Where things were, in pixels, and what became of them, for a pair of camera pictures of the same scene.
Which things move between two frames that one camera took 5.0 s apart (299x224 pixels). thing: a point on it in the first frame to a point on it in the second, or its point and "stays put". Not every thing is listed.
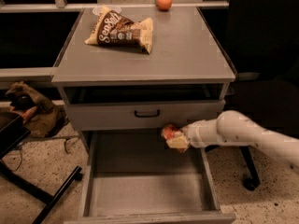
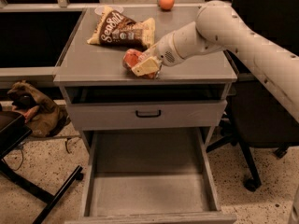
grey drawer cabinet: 121,97 stays put
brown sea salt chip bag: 112,28 stays put
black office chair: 263,37 stays put
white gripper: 195,135 to 164,53
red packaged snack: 171,131 to 134,56
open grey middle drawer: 131,176 stays put
